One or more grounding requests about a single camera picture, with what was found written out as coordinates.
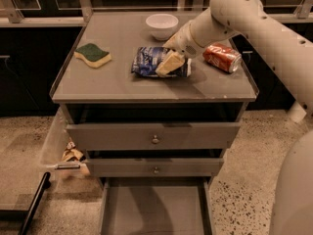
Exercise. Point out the clear plastic bin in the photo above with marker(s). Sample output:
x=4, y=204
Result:
x=53, y=148

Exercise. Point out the grey drawer cabinet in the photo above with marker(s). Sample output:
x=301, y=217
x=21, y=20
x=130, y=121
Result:
x=113, y=94

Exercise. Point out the grey middle drawer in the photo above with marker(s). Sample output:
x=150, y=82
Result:
x=170, y=167

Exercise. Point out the crumpled snack wrapper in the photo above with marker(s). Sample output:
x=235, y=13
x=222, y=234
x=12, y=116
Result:
x=71, y=154

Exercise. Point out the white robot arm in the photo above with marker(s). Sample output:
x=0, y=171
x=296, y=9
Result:
x=291, y=57

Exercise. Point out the grey bottom drawer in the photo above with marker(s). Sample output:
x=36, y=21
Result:
x=156, y=206

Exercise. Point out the green yellow sponge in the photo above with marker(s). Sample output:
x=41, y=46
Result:
x=92, y=55

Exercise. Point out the grey drawer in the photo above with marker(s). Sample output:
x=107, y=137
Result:
x=153, y=136
x=170, y=167
x=156, y=206

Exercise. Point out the blue chip bag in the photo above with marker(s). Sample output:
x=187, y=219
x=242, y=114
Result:
x=147, y=59

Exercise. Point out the black bar handle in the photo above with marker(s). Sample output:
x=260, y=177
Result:
x=30, y=213

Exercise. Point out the red soda can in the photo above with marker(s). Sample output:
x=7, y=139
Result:
x=222, y=57

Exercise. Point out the grey top drawer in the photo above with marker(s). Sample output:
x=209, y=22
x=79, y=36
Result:
x=153, y=136

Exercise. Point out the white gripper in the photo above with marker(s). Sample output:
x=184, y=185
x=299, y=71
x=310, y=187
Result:
x=184, y=43

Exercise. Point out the metal railing frame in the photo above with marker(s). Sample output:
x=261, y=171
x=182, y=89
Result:
x=45, y=18

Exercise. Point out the white ceramic bowl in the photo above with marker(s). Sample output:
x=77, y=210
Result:
x=162, y=26

